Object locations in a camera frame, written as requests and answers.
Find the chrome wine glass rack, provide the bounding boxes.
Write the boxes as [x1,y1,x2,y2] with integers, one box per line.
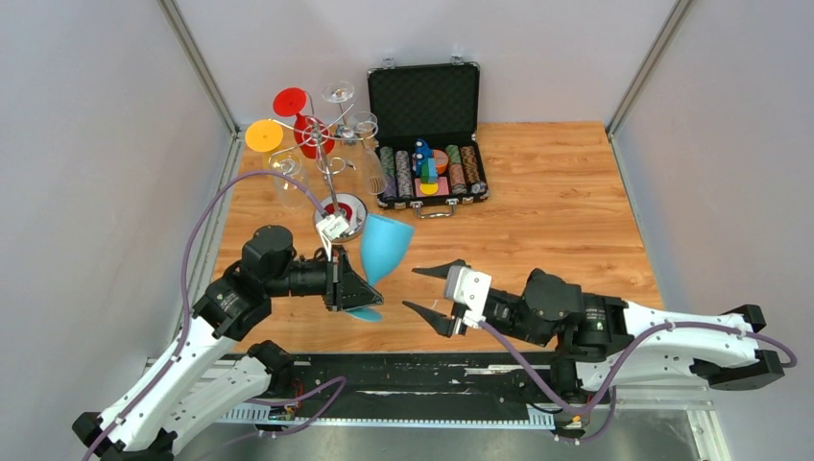
[279,90,367,243]

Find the clear wide ribbed glass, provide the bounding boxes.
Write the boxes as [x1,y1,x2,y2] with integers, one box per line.
[269,152,312,211]

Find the clear champagne flute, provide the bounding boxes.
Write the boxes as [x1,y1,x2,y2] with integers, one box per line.
[350,111,387,195]

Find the yellow plastic wine glass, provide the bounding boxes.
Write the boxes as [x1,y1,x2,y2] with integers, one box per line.
[245,119,284,171]

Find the black poker chip case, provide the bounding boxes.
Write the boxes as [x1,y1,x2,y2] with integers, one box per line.
[367,57,490,219]

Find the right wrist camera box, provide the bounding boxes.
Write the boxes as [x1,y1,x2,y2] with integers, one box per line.
[443,264,492,328]

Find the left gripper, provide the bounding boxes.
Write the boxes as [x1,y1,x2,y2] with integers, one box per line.
[267,244,384,310]

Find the clear glass at rack back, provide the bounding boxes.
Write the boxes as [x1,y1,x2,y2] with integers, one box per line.
[322,81,355,133]

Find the red plastic wine glass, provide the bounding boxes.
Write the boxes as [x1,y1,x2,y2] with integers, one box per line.
[273,86,335,159]

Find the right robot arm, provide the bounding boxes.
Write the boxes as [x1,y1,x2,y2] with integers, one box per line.
[405,260,798,409]

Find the green blue block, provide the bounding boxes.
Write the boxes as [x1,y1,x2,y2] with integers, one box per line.
[419,158,438,184]

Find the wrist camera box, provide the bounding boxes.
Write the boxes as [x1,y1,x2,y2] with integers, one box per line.
[443,264,492,328]
[315,214,350,243]

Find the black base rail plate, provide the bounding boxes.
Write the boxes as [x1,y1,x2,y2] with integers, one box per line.
[261,352,556,422]

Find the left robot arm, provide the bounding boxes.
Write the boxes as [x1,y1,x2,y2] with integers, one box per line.
[72,226,383,460]

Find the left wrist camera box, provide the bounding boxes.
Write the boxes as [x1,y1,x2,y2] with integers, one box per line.
[315,214,350,243]

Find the pink block with yellow disc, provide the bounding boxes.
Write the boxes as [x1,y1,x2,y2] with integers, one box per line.
[414,177,450,198]

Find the blue plastic wine glass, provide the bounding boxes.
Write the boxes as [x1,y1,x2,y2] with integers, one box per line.
[348,213,415,288]

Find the blue toy car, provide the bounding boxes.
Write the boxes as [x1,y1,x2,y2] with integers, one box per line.
[412,138,434,177]

